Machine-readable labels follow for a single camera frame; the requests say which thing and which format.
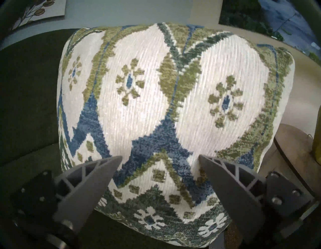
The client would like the floral canvas with brown leaves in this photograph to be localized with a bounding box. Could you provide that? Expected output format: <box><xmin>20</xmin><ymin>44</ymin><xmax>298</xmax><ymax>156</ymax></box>
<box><xmin>10</xmin><ymin>0</ymin><xmax>67</xmax><ymax>30</ymax></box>

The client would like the green white patterned throw pillow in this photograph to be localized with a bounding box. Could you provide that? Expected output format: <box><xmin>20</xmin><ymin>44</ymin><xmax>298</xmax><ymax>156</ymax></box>
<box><xmin>56</xmin><ymin>23</ymin><xmax>295</xmax><ymax>247</ymax></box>

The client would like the round wooden side table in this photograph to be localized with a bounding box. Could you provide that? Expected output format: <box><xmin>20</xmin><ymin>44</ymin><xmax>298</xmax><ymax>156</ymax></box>
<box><xmin>273</xmin><ymin>123</ymin><xmax>321</xmax><ymax>199</ymax></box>

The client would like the waterfall forest wall poster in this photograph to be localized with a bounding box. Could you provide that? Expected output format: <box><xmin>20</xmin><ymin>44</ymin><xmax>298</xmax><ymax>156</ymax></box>
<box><xmin>219</xmin><ymin>0</ymin><xmax>321</xmax><ymax>67</ymax></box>

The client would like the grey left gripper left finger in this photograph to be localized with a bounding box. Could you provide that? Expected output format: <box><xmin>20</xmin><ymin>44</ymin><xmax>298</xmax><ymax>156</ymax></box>
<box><xmin>10</xmin><ymin>156</ymin><xmax>123</xmax><ymax>230</ymax></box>

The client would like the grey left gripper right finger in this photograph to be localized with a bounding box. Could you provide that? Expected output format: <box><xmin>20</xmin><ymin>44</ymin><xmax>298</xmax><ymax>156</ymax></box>
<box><xmin>198</xmin><ymin>155</ymin><xmax>312</xmax><ymax>243</ymax></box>

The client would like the green fabric sofa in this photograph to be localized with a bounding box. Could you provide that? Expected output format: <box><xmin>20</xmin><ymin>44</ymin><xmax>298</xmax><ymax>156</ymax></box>
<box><xmin>0</xmin><ymin>28</ymin><xmax>223</xmax><ymax>249</ymax></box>

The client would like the yellow green speckled vase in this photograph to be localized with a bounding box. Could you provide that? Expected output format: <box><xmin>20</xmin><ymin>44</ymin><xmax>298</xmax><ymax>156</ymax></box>
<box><xmin>312</xmin><ymin>105</ymin><xmax>321</xmax><ymax>165</ymax></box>

